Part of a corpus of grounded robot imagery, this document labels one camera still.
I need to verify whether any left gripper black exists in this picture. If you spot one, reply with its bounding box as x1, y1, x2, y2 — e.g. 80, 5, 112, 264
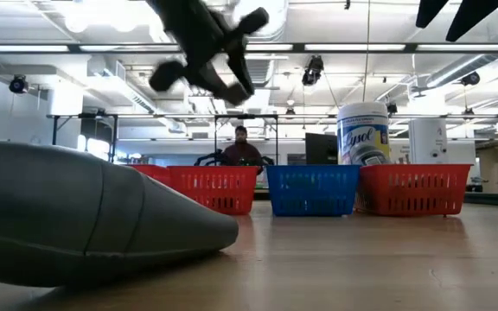
147, 0, 257, 107

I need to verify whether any person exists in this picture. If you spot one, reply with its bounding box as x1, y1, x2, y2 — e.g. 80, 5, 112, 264
221, 124, 264, 168

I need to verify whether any red plastic slotted basket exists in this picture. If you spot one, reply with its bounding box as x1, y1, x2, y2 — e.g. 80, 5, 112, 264
127, 163, 172, 187
166, 165, 259, 216
354, 162, 473, 217

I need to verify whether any white printed box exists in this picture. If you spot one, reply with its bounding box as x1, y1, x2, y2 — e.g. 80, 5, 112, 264
408, 118, 449, 165

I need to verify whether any Lysol wipes canister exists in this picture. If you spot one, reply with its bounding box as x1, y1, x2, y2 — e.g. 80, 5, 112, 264
336, 101, 392, 166

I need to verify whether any black computer monitor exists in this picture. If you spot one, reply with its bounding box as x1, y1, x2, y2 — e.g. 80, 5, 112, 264
304, 132, 339, 166

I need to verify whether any blue plastic slotted basket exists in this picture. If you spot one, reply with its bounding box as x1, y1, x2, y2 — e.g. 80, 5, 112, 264
265, 163, 361, 217

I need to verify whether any silver ventilation duct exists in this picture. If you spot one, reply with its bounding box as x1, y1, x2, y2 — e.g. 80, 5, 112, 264
231, 0, 289, 114

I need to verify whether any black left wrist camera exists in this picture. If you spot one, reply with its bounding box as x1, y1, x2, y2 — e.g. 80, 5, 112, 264
236, 6, 271, 36

